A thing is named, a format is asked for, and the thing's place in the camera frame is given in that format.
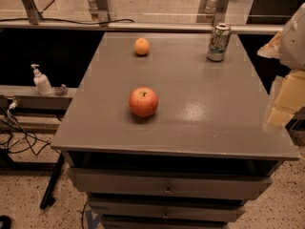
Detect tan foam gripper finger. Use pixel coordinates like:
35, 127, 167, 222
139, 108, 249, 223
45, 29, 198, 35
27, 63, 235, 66
262, 70, 305, 132

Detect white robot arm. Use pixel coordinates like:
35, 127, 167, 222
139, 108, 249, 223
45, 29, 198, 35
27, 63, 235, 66
257, 4, 305, 129

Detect red apple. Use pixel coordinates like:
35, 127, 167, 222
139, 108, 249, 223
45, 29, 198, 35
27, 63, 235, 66
129, 87, 158, 117

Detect green soda can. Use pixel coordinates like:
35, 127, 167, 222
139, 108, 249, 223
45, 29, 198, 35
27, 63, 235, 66
207, 23, 231, 62

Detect grey drawer cabinet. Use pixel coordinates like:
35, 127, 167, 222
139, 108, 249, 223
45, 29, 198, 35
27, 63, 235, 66
51, 32, 298, 229

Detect orange fruit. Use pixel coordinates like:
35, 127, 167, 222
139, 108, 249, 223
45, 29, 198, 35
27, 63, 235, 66
134, 37, 150, 55

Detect middle grey drawer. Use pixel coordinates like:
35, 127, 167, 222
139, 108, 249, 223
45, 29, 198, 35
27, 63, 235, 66
89, 198, 245, 222

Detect grey drawer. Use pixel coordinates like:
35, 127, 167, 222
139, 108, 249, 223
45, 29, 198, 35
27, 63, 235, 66
68, 168, 273, 200
89, 198, 245, 222

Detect top grey drawer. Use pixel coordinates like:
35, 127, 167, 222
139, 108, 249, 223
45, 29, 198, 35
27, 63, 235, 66
68, 168, 273, 200

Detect small grey object on ledge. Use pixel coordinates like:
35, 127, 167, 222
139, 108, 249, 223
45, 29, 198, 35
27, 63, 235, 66
55, 84, 68, 95

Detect white pump dispenser bottle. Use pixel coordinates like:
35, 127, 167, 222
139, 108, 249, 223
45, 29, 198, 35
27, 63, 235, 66
30, 64, 53, 96

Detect black metal leg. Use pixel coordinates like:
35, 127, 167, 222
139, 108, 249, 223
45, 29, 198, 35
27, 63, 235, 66
40, 155, 65, 209

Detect grey metal railing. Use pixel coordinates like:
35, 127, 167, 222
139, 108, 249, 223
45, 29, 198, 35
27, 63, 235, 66
0, 0, 285, 35

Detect tangled black and white cables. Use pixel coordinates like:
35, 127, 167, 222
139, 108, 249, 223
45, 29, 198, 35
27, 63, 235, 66
0, 96, 61, 156

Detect black cable on floor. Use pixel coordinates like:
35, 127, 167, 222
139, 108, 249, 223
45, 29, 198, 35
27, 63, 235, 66
0, 0, 135, 26

